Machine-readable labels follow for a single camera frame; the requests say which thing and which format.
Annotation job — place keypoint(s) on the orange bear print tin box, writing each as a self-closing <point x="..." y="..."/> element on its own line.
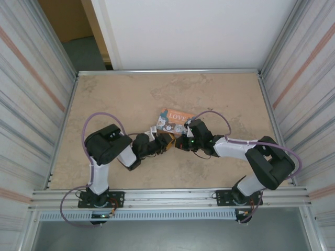
<point x="174" y="116"/>

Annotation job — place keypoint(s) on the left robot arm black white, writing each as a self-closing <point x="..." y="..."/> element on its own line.
<point x="107" y="146"/>

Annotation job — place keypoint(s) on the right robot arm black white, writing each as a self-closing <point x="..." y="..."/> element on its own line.
<point x="269" y="162"/>

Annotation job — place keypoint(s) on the small circuit board green light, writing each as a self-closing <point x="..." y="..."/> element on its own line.
<point x="102" y="216"/>

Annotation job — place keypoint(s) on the brown cardboard panel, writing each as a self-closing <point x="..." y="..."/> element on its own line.
<point x="70" y="18"/>

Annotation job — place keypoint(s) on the aluminium mounting rail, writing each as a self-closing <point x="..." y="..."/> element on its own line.
<point x="167" y="196"/>

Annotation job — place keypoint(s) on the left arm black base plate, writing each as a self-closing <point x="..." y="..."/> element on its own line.
<point x="117" y="197"/>

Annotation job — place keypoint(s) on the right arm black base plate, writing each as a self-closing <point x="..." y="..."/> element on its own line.
<point x="222" y="197"/>

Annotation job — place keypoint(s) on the aluminium table end rail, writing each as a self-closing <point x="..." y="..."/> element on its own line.
<point x="167" y="71"/>

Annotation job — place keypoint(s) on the aluminium table side rail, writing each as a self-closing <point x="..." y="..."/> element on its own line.
<point x="267" y="99"/>
<point x="71" y="100"/>

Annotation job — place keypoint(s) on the white door frame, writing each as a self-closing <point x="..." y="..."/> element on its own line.
<point x="107" y="34"/>

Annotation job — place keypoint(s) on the aluminium corner post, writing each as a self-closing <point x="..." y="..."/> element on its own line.
<point x="64" y="44"/>
<point x="277" y="41"/>

